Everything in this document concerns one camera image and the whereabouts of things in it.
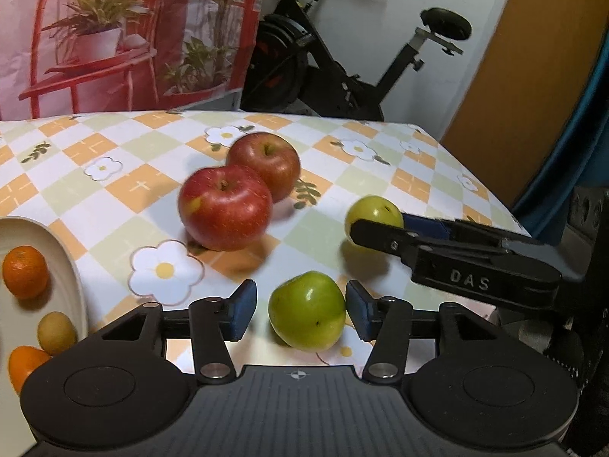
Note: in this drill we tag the printed wall backdrop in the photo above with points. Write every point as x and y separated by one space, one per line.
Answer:
181 9

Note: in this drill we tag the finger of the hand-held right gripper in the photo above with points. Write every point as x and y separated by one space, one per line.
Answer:
428 226
380 238

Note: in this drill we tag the brown kiwi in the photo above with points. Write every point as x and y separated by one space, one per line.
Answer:
56 332

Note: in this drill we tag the checked flower tablecloth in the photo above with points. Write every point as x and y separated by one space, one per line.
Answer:
119 190

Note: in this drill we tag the yellow-green apple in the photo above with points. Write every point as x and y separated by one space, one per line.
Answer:
371 209

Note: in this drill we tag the red apple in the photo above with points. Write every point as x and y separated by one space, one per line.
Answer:
223 209
271 162

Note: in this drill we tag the green apple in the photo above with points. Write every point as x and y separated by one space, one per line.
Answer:
307 310

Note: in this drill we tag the orange mandarin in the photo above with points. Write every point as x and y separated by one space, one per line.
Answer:
26 366
26 271

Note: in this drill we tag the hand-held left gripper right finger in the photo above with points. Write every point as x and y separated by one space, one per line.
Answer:
359 309

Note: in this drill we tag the black exercise bike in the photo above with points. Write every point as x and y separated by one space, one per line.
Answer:
285 71

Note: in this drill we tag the black perforated object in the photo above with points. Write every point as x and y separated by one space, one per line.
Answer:
590 209

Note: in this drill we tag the beige plate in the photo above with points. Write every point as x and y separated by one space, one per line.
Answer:
62 285

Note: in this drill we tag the wooden door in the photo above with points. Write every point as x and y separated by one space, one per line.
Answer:
523 81

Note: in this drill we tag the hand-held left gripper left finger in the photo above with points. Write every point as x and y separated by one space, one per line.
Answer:
242 309

